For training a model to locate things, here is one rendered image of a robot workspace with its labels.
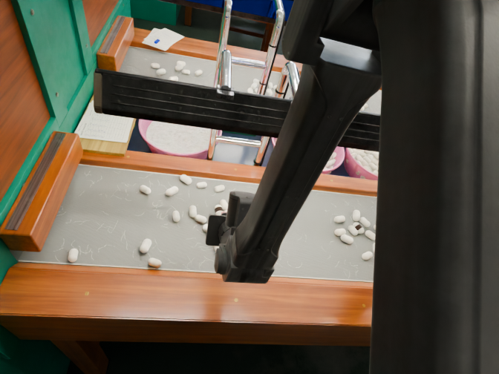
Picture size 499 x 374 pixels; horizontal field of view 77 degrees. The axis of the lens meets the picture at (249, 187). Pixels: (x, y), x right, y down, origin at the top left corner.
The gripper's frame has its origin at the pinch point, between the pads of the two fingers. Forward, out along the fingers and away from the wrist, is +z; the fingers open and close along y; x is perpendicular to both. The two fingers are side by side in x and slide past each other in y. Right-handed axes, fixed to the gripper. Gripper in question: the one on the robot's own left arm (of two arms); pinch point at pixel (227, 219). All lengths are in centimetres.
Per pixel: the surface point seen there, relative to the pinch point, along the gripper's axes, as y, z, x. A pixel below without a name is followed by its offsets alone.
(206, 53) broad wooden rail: 8, 75, -51
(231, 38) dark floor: -18, 263, -110
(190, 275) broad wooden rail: 7.0, -1.6, 13.8
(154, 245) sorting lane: 16.1, 5.8, 10.1
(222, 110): 5.0, -7.1, -24.1
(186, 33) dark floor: 25, 259, -105
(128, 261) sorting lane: 21.4, 2.4, 13.1
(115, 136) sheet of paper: 32.1, 28.8, -13.9
